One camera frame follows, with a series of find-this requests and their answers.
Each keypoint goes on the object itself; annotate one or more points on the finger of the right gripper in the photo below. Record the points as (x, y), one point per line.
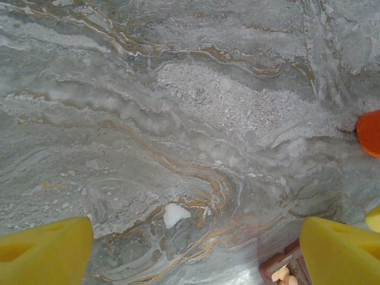
(374, 219)

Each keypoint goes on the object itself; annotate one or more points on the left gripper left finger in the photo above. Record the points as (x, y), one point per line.
(44, 255)

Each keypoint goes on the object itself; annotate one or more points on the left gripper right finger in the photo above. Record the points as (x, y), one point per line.
(341, 258)

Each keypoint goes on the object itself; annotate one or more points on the brown pill organizer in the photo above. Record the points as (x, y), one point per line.
(285, 255)

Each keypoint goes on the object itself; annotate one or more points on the orange bottle cap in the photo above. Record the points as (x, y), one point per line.
(371, 133)

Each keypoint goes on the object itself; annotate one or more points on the beige pill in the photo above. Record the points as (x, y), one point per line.
(279, 273)
(290, 281)

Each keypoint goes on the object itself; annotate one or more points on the white pill fragment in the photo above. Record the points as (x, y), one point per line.
(175, 215)

